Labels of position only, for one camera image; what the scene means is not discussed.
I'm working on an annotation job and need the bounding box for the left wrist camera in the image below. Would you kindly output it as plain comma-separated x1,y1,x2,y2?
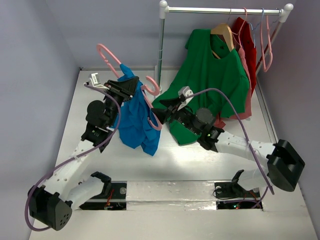
84,72,109,90

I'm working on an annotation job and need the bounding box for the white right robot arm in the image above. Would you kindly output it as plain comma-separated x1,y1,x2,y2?
151,98,306,196

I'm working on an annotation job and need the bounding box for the pink plastic hanger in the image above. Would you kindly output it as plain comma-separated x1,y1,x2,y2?
96,43,162,131

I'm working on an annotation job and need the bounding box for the blue wire hanger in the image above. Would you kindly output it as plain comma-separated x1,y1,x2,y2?
251,7,265,48

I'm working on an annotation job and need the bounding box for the blue t-shirt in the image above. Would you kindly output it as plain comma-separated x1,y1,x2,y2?
112,80,161,156

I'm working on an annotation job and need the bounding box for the green t-shirt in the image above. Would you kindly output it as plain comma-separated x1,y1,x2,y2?
152,28,251,146

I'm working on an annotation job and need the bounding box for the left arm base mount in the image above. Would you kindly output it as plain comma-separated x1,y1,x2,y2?
79,171,127,211

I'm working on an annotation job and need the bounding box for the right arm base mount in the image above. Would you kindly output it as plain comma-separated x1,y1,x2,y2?
212,170,263,210

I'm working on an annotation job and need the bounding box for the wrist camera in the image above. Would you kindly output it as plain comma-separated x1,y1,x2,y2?
84,72,109,90
178,86,194,109

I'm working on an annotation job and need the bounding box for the pink hanger on rack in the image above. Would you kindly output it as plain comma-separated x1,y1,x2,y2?
259,14,274,73

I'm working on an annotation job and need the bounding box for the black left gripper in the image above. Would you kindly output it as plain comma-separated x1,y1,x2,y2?
101,76,138,127

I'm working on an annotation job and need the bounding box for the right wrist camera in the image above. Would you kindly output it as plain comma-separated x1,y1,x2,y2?
178,86,194,109

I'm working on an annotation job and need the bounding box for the red t-shirt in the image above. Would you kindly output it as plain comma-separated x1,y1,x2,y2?
232,17,257,94

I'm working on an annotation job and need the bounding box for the wooden hanger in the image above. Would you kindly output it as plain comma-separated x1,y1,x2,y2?
210,23,235,52

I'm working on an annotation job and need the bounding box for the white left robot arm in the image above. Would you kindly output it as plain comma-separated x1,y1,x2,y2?
26,76,139,231

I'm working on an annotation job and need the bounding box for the pink t-shirt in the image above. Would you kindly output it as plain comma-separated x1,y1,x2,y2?
219,47,252,120

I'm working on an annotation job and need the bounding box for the white clothes rack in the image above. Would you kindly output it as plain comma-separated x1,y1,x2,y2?
154,0,296,92

